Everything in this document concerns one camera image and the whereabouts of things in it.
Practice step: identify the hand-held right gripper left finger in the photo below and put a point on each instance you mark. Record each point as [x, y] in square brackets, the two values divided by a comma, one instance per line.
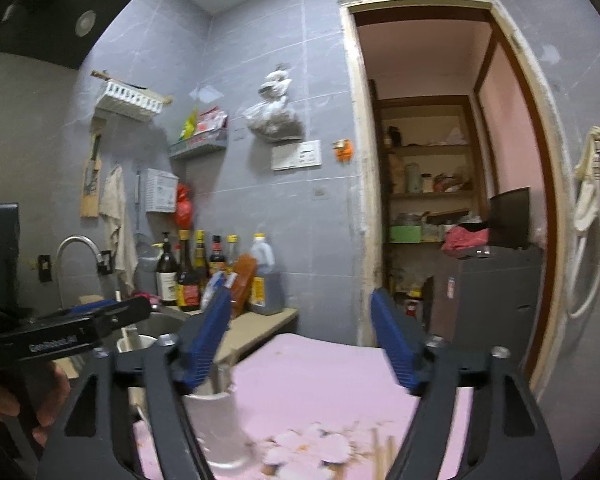
[205, 340]

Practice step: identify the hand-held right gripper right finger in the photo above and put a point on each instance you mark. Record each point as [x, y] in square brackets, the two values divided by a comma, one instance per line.
[395, 340]

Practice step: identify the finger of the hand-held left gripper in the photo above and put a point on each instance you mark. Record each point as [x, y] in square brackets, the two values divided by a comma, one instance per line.
[92, 304]
[125, 312]

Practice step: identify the white plastic utensil holder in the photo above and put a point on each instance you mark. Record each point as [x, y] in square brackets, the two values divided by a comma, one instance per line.
[215, 425]

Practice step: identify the person's left hand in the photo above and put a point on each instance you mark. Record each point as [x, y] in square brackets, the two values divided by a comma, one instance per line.
[52, 400]

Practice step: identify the pink dish cloth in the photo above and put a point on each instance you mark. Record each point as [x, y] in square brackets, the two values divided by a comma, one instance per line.
[145, 298]

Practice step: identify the steel sink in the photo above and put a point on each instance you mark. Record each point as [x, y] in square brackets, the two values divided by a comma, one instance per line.
[167, 322]

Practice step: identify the blue white packet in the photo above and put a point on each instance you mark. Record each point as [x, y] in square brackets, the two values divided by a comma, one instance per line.
[211, 287]

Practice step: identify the dark pump bottle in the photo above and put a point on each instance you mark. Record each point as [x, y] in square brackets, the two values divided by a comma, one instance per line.
[167, 275]

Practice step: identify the dark soy sauce bottle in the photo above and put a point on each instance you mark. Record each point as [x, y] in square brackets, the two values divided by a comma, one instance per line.
[188, 280]

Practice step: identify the metal faucet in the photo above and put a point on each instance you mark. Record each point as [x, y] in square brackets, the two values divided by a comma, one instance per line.
[75, 241]

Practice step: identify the orange packet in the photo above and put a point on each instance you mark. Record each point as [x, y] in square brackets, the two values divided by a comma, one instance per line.
[243, 280]

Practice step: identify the dark cap sauce bottle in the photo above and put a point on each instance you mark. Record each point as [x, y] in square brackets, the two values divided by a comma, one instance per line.
[217, 257]

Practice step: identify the yellow cap sauce bottle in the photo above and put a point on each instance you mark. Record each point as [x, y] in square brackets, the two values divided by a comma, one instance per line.
[201, 255]

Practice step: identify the large oil jug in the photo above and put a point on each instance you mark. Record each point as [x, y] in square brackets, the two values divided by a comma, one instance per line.
[267, 280]

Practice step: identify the beige hanging towel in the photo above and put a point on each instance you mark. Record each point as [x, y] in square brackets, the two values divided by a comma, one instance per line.
[117, 220]

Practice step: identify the clear yellow cap bottle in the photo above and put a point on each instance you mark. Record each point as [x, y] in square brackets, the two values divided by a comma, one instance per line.
[232, 252]

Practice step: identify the pink floral tablecloth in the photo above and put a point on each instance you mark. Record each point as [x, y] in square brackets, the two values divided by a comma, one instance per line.
[305, 375]

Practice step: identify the green box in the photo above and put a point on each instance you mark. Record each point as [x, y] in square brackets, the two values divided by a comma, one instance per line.
[405, 234]

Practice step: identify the grey cabinet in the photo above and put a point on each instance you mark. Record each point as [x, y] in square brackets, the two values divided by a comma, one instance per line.
[495, 300]

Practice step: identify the wooden cutting board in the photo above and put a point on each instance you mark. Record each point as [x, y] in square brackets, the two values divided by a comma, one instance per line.
[91, 185]

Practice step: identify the red plastic bag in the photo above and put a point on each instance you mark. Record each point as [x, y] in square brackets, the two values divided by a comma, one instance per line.
[183, 207]

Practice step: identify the small jar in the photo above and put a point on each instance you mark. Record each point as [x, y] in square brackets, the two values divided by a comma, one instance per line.
[426, 183]

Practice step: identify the green thermos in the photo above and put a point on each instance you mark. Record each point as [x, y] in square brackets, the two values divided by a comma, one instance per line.
[413, 177]

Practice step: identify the black monitor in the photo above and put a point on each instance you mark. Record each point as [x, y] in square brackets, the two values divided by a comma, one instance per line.
[510, 217]

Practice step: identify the wooden shelf unit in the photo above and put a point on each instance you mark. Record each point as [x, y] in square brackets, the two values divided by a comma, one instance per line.
[430, 150]

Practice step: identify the yellow snack packet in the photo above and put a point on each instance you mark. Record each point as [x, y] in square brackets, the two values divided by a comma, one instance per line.
[189, 127]

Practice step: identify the red snack packet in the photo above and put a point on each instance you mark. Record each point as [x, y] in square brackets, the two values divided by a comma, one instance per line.
[211, 121]

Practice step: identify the hanging clear plastic bag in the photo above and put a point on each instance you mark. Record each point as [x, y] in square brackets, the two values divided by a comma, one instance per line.
[274, 117]

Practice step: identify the black range hood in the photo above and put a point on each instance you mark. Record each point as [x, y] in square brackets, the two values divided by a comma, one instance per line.
[40, 10]

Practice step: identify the black wall outlet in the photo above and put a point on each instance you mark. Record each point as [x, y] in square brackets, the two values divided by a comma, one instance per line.
[106, 261]
[44, 267]

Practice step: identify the white wall box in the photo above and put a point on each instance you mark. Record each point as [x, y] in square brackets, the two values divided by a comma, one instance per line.
[161, 190]

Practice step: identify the grey wall shelf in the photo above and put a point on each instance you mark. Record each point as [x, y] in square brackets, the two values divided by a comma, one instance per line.
[200, 147]

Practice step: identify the wooden door frame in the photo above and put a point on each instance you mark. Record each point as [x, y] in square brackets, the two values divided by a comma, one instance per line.
[360, 160]

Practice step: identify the orange wall hook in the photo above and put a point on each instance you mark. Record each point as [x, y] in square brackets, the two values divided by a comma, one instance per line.
[343, 150]

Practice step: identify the white wall basket rack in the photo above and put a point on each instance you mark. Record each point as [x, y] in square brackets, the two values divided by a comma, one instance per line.
[127, 102]

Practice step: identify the white wall switch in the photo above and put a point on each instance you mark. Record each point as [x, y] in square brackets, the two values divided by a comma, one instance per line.
[296, 155]

